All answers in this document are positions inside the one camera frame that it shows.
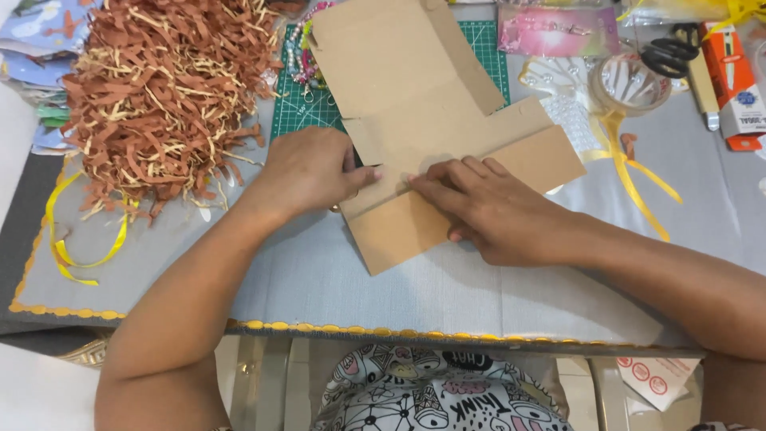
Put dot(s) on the long yellow ribbon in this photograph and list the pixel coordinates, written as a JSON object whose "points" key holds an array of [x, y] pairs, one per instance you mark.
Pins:
{"points": [[628, 173]]}

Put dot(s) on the orange and white box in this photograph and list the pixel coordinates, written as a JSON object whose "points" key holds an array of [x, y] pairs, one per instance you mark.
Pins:
{"points": [[733, 90]]}

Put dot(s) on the brown cardboard box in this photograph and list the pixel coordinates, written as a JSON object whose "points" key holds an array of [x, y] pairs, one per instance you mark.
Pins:
{"points": [[407, 78]]}

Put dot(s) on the white paper with red labels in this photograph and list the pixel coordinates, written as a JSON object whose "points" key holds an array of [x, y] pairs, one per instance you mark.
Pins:
{"points": [[655, 377]]}

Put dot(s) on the silver tablecloth with gold trim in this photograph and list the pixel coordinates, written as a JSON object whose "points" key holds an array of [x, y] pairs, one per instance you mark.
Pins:
{"points": [[299, 281]]}

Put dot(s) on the clear bag with yellow ribbons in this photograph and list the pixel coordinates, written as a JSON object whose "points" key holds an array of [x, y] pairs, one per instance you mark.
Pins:
{"points": [[688, 12]]}

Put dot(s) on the person's right hand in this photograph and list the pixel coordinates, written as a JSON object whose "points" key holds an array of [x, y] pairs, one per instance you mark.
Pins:
{"points": [[508, 215]]}

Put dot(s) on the pink packet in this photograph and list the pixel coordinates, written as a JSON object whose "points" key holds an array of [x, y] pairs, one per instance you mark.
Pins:
{"points": [[556, 33]]}

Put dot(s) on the black scissors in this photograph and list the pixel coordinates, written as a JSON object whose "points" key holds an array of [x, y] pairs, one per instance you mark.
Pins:
{"points": [[667, 57]]}

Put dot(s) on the pile of brown shredded paper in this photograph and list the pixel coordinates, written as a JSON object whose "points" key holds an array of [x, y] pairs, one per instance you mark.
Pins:
{"points": [[161, 96]]}

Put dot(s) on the stack of patterned papers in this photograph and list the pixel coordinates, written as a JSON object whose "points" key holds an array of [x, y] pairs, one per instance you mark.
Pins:
{"points": [[36, 36]]}

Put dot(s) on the looped yellow ribbon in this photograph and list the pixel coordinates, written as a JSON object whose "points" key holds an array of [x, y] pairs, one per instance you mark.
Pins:
{"points": [[57, 245]]}

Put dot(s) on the green cutting mat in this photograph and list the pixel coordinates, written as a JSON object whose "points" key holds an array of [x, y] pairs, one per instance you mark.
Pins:
{"points": [[299, 114]]}

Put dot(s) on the colourful bead strands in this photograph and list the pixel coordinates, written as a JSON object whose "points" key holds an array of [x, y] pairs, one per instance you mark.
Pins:
{"points": [[302, 60]]}

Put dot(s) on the person's left hand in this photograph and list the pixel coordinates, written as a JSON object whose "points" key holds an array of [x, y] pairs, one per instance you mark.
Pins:
{"points": [[305, 170]]}

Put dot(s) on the person's patterned clothing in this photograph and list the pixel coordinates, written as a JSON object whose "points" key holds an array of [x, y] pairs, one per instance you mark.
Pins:
{"points": [[437, 395]]}

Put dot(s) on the sheet of pearl stickers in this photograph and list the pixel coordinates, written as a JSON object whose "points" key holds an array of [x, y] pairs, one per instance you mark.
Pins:
{"points": [[568, 120]]}

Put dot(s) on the single brown paper shred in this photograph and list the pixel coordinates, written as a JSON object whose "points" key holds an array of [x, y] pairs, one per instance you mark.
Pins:
{"points": [[629, 145]]}

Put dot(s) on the clear tape roll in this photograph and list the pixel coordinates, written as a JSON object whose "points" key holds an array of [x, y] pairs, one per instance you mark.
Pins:
{"points": [[598, 90]]}

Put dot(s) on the tan utility knife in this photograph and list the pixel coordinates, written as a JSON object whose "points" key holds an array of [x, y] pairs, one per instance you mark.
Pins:
{"points": [[703, 96]]}

